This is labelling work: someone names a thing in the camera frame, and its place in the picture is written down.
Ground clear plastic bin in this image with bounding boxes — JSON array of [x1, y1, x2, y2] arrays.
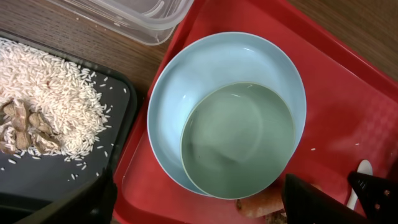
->
[[49, 0, 193, 46]]

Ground light blue plate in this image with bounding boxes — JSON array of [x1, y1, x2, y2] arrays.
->
[[147, 32, 307, 197]]

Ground brown food scrap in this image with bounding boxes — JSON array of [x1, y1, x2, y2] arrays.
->
[[265, 210, 287, 224]]

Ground white plastic spoon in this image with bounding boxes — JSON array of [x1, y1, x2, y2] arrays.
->
[[346, 159, 374, 211]]

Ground green small bowl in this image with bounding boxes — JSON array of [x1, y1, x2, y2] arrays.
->
[[180, 83, 295, 200]]

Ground red serving tray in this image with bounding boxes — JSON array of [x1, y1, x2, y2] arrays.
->
[[113, 1, 397, 223]]

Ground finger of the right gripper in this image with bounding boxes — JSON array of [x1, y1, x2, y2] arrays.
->
[[348, 171, 397, 224]]

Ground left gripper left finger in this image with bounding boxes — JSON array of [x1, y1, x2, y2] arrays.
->
[[15, 166, 118, 224]]

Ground rice with peanut shells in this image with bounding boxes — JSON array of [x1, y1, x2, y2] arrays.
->
[[1, 38, 128, 170]]

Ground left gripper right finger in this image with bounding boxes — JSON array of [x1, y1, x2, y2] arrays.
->
[[282, 174, 370, 224]]

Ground black plastic tray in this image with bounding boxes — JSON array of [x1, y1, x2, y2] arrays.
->
[[0, 29, 138, 224]]

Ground orange carrot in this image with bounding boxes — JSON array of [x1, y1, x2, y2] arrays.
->
[[235, 183, 323, 218]]

